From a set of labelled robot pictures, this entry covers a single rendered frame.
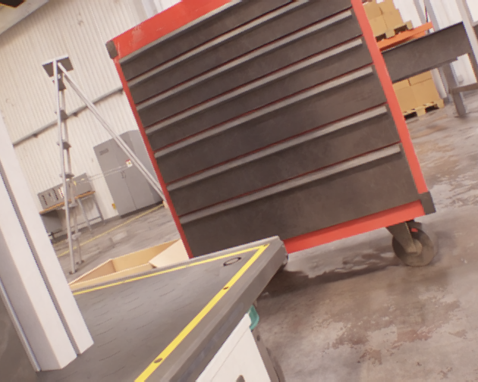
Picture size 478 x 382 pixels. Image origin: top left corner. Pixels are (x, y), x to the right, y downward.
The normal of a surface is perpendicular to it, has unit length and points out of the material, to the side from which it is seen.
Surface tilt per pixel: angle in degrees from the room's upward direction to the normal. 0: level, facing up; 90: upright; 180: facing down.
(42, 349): 90
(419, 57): 90
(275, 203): 90
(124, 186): 90
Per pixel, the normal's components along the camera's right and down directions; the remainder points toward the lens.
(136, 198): -0.31, 0.18
